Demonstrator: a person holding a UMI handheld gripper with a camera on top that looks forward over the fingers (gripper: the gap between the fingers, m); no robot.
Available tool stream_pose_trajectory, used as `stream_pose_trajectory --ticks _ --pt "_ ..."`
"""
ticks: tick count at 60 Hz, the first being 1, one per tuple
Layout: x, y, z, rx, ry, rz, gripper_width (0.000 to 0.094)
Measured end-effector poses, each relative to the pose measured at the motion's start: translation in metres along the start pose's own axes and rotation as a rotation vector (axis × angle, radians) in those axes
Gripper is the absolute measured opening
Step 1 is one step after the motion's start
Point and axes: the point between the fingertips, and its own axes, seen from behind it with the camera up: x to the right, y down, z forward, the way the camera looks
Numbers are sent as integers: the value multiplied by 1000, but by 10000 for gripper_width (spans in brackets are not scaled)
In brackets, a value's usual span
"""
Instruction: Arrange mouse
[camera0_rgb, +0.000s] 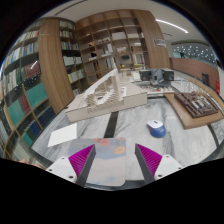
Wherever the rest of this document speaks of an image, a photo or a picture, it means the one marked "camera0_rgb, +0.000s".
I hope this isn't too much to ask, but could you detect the blue and white computer mouse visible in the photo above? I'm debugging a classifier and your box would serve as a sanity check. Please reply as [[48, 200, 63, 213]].
[[147, 120, 166, 138]]

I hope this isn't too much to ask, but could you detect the tall wooden bookshelf left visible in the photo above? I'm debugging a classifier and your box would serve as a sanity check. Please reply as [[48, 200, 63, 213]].
[[0, 18, 75, 160]]

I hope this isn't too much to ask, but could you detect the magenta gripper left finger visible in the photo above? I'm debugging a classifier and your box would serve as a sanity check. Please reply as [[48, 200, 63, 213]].
[[46, 144, 97, 188]]

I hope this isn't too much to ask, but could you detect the dark brown architectural model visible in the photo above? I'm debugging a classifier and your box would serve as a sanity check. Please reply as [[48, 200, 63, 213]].
[[174, 91, 218, 119]]

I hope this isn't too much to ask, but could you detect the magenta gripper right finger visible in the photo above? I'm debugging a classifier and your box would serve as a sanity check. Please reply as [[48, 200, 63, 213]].
[[134, 143, 183, 186]]

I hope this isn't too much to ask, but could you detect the wooden display shelf unit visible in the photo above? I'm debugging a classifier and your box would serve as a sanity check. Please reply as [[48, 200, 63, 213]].
[[59, 9, 170, 95]]

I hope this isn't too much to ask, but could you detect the black computer monitor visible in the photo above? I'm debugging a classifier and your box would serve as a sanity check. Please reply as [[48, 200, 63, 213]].
[[163, 70, 174, 81], [139, 70, 151, 81]]

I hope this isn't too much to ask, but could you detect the wooden model base board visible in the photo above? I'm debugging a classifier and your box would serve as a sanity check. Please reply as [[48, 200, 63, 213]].
[[165, 93, 224, 129]]

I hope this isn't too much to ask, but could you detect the white paper sheet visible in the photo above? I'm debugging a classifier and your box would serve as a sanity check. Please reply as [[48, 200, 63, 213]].
[[48, 123, 77, 147]]

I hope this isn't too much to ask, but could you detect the pastel floral mouse pad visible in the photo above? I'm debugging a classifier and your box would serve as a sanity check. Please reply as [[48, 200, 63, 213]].
[[60, 137, 126, 186]]

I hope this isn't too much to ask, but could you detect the white architectural building model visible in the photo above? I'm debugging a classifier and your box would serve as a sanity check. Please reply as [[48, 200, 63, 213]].
[[66, 69, 147, 122]]

